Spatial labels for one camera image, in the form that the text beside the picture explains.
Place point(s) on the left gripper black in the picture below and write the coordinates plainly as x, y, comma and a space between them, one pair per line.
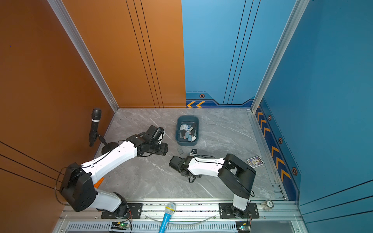
164, 149

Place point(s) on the grey eraser top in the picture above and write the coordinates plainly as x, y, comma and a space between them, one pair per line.
180, 151

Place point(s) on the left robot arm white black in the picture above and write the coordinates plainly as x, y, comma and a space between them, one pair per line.
77, 186

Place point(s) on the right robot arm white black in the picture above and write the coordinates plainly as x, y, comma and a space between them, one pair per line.
236, 174

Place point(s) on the dark teal storage box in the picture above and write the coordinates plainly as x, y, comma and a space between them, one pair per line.
188, 120

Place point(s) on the blue handheld microphone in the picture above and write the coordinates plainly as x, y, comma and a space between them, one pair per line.
169, 211

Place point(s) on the black microphone on stand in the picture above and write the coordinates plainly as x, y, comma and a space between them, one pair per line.
93, 133

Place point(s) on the orange plastic tag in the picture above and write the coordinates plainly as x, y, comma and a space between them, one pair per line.
98, 183

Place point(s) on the colourful printed card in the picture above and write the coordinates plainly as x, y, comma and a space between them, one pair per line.
255, 162

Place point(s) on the right green circuit board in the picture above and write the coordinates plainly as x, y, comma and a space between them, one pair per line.
243, 227

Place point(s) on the green circuit board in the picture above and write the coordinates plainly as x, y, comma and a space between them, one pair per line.
120, 227
243, 227

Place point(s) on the left green circuit board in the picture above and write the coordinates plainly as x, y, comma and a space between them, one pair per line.
120, 227

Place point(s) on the clear tape roll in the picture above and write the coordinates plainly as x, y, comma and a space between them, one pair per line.
267, 205

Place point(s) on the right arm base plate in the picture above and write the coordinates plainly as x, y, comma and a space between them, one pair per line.
227, 210

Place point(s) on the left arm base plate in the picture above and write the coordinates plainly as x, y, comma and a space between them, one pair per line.
130, 211

